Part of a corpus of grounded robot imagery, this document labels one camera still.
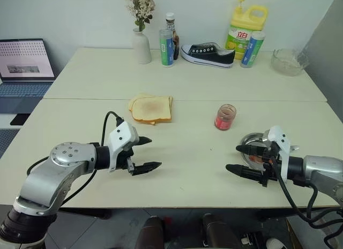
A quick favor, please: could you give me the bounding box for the grey textured mat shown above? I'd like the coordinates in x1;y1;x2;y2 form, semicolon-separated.
0;127;21;160

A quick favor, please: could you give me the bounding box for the glass jam jar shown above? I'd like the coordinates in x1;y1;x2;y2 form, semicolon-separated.
214;103;237;132

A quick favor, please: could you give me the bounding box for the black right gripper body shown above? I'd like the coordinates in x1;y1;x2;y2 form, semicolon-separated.
258;143;282;188

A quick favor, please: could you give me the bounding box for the white round object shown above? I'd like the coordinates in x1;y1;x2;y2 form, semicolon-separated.
266;238;288;249

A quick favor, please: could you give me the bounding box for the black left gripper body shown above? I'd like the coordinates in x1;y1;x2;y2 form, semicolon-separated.
116;147;135;177

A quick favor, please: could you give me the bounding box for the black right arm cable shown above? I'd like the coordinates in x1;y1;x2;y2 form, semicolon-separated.
277;173;343;246

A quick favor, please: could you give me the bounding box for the clear glass bowl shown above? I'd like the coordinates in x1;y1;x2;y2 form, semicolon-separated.
270;48;309;77

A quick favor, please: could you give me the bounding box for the dried flower bouquet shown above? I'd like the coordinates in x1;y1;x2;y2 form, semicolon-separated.
123;0;156;33

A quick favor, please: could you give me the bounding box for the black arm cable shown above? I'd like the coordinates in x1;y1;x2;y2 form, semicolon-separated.
277;173;343;246
26;111;125;207

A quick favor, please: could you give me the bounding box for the dark sauce bottle white cap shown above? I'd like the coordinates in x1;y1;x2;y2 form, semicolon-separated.
165;12;182;61

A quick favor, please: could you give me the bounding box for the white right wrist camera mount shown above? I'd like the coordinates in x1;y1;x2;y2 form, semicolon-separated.
262;125;292;183

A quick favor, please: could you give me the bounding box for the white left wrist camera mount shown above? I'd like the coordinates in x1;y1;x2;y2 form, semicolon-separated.
108;121;140;173

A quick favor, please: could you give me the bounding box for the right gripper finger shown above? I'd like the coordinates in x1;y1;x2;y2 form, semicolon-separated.
225;163;265;183
235;144;265;156

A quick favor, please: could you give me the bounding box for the dark rounded shape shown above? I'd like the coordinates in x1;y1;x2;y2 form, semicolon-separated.
202;213;243;249
136;215;166;249

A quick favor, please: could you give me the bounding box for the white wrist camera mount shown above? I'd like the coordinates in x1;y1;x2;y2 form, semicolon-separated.
108;121;140;173
262;125;292;183

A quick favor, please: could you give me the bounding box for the open blue laptop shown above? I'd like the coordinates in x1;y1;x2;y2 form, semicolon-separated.
0;39;57;115

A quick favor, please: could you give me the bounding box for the toasted bread slice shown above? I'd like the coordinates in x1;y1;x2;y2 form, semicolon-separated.
130;95;173;124
128;92;174;126

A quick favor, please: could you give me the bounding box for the blue green white canister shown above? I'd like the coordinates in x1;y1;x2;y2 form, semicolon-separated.
158;28;176;69
240;31;266;69

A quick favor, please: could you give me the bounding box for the yellow detergent pump bottle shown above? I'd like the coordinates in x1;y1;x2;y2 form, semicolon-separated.
224;0;270;61

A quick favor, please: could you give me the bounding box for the white ceramic vase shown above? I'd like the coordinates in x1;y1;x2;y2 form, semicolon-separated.
132;28;153;65

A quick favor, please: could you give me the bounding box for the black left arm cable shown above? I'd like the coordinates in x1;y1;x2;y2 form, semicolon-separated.
26;111;125;207

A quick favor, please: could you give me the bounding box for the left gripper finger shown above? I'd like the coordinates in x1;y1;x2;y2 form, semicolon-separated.
138;135;153;147
132;161;163;177

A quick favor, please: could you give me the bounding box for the black white canvas sneaker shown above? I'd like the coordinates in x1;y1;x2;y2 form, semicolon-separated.
180;42;237;70

